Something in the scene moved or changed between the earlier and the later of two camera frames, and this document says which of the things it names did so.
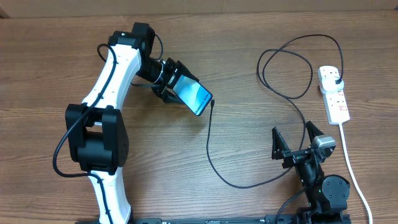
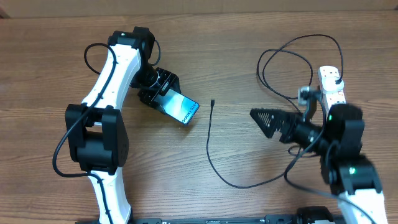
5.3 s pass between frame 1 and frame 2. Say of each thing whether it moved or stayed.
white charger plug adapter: stayed
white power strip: stayed
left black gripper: moved
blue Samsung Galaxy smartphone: moved
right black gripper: moved
